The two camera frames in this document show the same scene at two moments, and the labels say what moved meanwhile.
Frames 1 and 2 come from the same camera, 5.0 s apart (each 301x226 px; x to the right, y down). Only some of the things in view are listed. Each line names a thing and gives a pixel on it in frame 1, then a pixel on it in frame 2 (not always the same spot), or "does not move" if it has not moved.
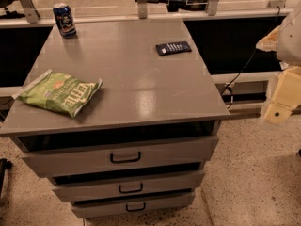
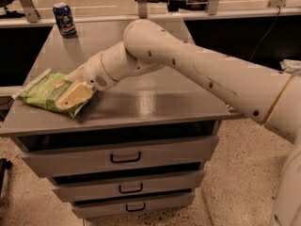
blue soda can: x=63 y=17 does not move
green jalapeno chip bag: x=60 y=91 does not move
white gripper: x=290 y=44 -> x=93 y=70
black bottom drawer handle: x=137 y=210 does not move
